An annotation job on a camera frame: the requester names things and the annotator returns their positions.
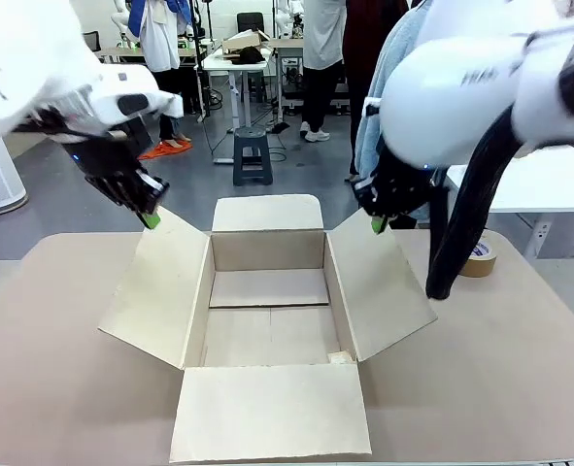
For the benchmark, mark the grey plastic step stool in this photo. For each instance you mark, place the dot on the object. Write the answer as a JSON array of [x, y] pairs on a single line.
[[252, 141]]

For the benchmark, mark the white background desk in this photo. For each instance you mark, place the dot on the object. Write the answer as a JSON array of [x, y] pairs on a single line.
[[218, 60]]

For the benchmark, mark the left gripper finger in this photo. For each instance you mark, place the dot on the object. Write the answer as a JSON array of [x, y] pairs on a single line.
[[114, 191], [151, 191]]

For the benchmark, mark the black bag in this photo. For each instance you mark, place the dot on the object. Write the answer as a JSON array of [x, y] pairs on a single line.
[[247, 56]]

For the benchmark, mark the orange cloth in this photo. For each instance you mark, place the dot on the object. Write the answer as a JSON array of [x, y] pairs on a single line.
[[165, 149]]

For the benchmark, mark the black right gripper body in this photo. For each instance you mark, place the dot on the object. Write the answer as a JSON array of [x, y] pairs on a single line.
[[405, 187]]

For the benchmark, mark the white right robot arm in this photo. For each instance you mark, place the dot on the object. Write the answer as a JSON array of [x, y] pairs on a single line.
[[461, 97]]

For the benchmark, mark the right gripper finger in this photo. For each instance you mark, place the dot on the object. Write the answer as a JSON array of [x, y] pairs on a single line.
[[379, 225], [366, 196]]

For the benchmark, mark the brown packing tape roll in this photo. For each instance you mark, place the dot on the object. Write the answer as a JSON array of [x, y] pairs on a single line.
[[483, 266]]

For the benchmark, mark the open cardboard box on desk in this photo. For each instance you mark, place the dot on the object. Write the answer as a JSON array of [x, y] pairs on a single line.
[[243, 41]]

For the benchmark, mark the person in white shirt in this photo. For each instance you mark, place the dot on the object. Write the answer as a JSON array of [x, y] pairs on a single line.
[[323, 39]]

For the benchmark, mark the person in dark red garment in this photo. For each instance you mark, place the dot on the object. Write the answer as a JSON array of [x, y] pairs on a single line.
[[364, 48]]

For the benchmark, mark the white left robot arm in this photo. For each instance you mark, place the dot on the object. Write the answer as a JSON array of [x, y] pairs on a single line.
[[24, 58]]

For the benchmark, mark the person in white blue coat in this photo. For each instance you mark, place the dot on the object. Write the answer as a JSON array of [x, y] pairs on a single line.
[[160, 43]]

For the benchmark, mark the black mesh chair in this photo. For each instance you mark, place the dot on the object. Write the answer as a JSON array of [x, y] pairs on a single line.
[[91, 41]]

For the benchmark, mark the black office chair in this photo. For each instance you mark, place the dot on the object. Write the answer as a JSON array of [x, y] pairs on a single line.
[[250, 22]]

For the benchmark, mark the brown cardboard box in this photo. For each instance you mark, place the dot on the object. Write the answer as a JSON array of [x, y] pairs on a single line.
[[267, 417]]

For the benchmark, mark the person in blue fleece jacket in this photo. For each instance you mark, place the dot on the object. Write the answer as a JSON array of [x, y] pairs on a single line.
[[371, 136]]

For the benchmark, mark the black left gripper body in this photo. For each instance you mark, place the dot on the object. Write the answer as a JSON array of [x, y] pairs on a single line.
[[102, 157]]

